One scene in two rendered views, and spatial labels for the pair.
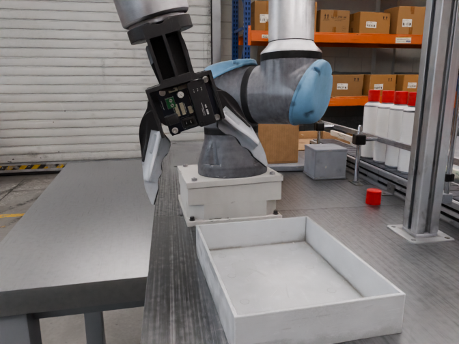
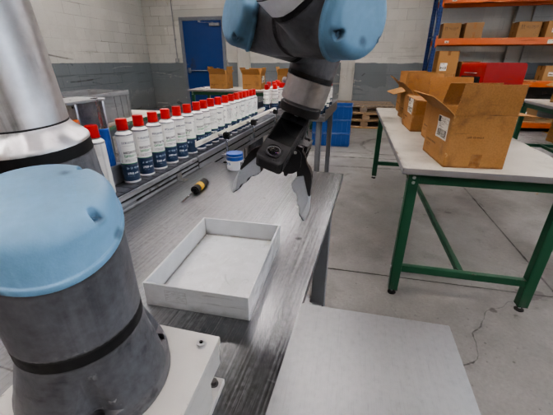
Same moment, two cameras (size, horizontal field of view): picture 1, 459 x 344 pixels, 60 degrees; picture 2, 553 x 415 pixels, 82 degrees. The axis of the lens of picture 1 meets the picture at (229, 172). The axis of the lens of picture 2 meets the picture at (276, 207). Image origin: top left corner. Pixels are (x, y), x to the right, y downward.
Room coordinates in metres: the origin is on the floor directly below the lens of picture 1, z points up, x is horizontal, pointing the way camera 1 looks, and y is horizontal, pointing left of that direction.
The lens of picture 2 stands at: (0.99, 0.28, 1.24)
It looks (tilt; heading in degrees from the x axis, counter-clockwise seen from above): 25 degrees down; 205
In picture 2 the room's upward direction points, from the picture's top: straight up
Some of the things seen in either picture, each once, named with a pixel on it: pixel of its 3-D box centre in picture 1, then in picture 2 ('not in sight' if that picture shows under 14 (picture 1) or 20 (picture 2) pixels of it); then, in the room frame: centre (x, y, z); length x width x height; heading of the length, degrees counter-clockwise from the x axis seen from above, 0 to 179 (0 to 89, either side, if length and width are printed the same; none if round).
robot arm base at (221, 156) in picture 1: (231, 148); (90, 345); (0.85, -0.01, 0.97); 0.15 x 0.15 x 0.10
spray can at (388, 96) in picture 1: (385, 126); not in sight; (1.14, -0.45, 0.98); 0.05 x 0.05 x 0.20
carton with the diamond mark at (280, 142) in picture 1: (253, 117); not in sight; (1.40, -0.08, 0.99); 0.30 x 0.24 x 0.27; 9
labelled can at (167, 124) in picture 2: not in sight; (168, 137); (0.07, -0.61, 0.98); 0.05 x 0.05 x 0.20
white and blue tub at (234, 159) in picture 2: not in sight; (234, 160); (-0.10, -0.43, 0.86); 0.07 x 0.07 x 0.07
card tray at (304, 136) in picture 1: (307, 140); not in sight; (1.76, -0.35, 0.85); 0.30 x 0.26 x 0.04; 9
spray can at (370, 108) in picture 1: (371, 124); not in sight; (1.20, -0.43, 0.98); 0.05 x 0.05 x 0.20
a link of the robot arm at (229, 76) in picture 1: (232, 93); (57, 251); (0.85, -0.01, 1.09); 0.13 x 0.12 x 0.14; 58
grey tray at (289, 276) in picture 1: (280, 269); (222, 258); (0.52, -0.07, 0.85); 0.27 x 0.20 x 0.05; 13
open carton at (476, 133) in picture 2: not in sight; (470, 122); (-0.88, 0.47, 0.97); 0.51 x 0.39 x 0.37; 108
